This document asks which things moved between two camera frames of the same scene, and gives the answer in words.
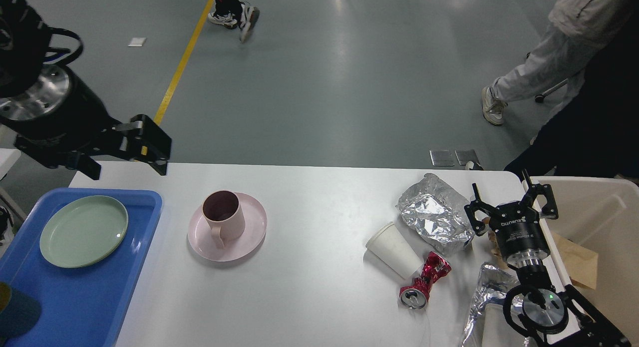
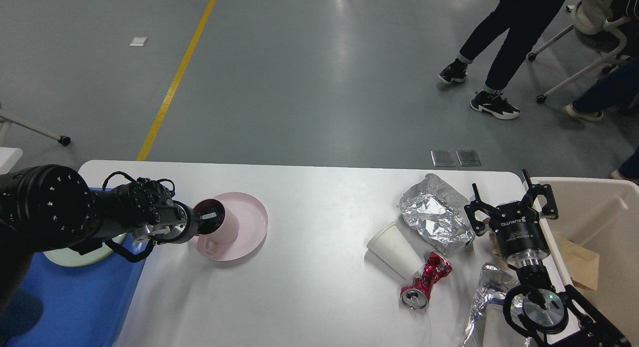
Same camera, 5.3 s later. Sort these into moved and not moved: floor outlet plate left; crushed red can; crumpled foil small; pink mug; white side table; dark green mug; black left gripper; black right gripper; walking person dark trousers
Moved: black left gripper; walking person dark trousers; pink mug
Not moved: crushed red can; crumpled foil small; white side table; black right gripper; dark green mug; floor outlet plate left
